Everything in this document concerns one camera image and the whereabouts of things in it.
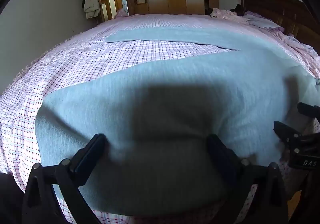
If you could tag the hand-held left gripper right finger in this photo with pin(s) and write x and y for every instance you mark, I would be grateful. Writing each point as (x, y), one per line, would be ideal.
(220, 156)

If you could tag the pink crumpled bedding pile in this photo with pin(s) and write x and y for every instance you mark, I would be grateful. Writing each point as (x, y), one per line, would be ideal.
(262, 22)

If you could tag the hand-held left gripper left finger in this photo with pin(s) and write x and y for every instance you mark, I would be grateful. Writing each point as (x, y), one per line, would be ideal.
(91, 154)

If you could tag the pink checkered bed sheet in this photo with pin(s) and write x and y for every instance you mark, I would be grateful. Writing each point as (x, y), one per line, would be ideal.
(150, 48)

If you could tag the small pink cloth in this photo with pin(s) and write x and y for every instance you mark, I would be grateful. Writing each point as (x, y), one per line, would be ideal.
(122, 13)

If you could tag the light blue pants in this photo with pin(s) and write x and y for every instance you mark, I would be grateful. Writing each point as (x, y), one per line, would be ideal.
(175, 76)

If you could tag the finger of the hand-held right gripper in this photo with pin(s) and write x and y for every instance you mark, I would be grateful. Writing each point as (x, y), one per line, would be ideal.
(308, 109)
(285, 132)

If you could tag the wooden door with glass panel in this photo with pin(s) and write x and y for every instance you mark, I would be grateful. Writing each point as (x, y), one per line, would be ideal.
(120, 6)

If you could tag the dark wooden headboard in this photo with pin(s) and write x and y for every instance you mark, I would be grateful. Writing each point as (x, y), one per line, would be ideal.
(287, 11)

